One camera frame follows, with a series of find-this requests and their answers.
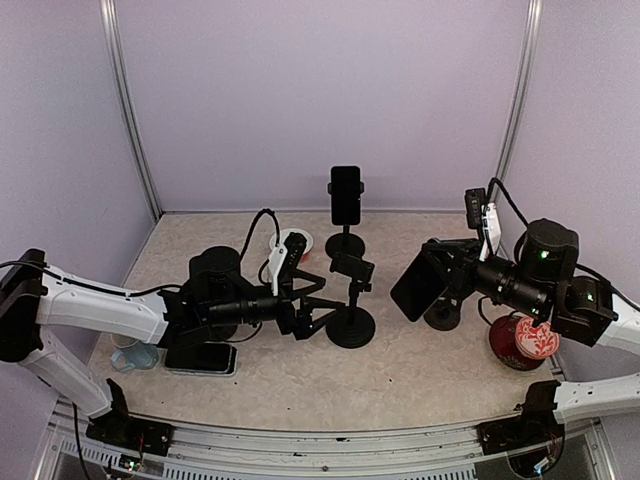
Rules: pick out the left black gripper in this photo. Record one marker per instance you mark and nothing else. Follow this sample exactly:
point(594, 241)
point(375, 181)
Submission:
point(291, 323)

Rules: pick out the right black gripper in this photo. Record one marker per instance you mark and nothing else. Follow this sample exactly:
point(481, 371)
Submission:
point(460, 273)

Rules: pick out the black pole phone stand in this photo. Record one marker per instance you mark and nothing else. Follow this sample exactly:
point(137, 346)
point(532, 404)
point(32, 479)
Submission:
point(353, 327)
point(345, 242)

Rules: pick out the black teal phone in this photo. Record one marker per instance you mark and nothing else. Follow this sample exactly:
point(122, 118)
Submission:
point(345, 189)

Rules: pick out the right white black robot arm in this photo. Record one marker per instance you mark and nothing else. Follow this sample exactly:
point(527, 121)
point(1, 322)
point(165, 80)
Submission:
point(591, 312)

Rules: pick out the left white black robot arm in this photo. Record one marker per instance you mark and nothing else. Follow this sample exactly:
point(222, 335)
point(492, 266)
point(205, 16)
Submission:
point(35, 297)

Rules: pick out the right flat black phone stand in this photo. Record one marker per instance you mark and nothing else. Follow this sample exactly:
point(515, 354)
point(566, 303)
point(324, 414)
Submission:
point(444, 314)

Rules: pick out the flat black phone stand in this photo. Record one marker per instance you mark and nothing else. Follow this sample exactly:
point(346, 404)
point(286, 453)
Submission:
point(444, 314)
point(222, 333)

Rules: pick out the left flat black phone stand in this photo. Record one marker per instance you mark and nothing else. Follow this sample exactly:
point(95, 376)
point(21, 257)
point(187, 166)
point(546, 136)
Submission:
point(222, 333)

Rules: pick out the orange white bowl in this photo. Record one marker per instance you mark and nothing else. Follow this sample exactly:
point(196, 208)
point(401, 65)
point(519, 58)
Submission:
point(309, 240)

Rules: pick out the dark red saucer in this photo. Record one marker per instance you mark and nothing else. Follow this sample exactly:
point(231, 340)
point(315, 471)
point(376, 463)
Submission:
point(502, 340)

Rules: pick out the red patterned bowl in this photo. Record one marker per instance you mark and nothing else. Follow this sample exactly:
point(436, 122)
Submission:
point(538, 342)

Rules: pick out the light blue mug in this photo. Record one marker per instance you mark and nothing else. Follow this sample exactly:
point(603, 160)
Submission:
point(132, 354)

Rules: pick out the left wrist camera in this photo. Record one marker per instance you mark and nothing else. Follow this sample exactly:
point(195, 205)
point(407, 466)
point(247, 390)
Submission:
point(284, 256)

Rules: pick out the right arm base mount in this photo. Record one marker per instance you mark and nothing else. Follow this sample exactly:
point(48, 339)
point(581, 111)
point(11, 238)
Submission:
point(534, 424)

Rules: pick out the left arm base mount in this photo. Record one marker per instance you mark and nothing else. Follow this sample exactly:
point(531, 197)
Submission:
point(117, 427)

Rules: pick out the right aluminium frame post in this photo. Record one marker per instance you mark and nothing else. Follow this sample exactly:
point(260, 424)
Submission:
point(518, 102)

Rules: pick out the aluminium frame post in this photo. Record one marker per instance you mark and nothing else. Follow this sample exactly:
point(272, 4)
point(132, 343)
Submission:
point(518, 102)
point(109, 17)

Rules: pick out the left aluminium frame post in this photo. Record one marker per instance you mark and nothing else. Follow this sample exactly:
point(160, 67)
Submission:
point(109, 17)

